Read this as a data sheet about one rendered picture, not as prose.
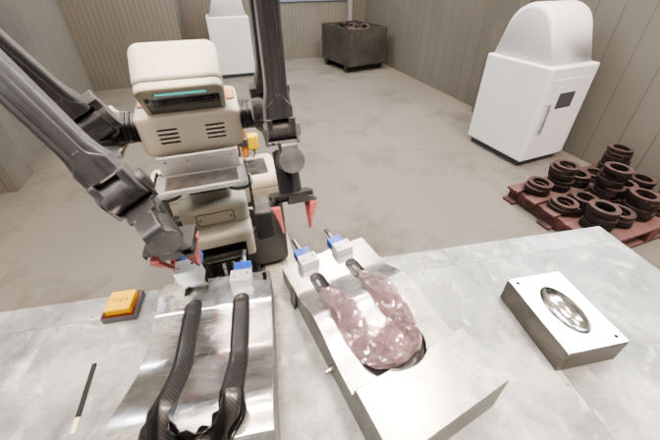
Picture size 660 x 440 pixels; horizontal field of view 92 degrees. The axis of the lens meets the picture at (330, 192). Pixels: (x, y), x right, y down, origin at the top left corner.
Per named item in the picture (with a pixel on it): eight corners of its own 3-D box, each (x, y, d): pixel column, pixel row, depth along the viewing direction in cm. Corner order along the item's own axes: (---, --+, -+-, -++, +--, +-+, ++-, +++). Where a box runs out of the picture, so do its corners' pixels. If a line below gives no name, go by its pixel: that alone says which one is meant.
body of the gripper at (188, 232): (194, 251, 67) (180, 229, 62) (145, 262, 66) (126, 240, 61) (198, 228, 72) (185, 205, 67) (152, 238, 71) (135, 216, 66)
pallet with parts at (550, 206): (498, 195, 264) (514, 153, 242) (596, 174, 291) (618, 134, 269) (588, 263, 202) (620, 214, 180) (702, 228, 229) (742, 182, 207)
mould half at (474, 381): (283, 280, 91) (280, 252, 85) (360, 249, 101) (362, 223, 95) (388, 484, 55) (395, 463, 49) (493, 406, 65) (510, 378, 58)
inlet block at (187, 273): (190, 244, 84) (181, 231, 81) (208, 240, 85) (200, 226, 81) (183, 287, 75) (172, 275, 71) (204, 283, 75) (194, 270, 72)
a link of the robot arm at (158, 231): (136, 163, 57) (91, 193, 55) (153, 195, 50) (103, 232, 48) (177, 202, 66) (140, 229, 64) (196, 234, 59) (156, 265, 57)
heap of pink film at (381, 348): (310, 292, 81) (309, 271, 76) (369, 267, 88) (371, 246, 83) (367, 389, 62) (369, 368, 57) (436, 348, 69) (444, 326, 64)
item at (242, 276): (237, 257, 90) (233, 244, 87) (254, 255, 91) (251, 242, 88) (233, 296, 79) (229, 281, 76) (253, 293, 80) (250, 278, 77)
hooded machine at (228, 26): (217, 80, 558) (198, -14, 480) (214, 71, 607) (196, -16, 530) (257, 76, 578) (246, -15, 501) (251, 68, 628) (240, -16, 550)
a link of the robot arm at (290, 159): (296, 119, 79) (261, 124, 77) (306, 114, 68) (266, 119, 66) (303, 167, 81) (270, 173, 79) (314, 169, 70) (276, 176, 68)
